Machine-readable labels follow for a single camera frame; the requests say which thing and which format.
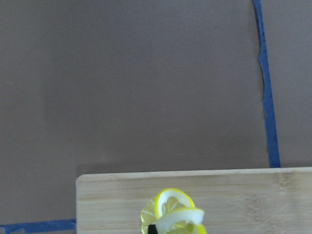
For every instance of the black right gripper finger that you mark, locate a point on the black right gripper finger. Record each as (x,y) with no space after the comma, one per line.
(152,229)

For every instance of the yellow lemon slice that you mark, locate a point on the yellow lemon slice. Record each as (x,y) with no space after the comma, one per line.
(173,212)

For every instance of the bamboo cutting board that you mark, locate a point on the bamboo cutting board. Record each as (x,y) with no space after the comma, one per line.
(245,201)

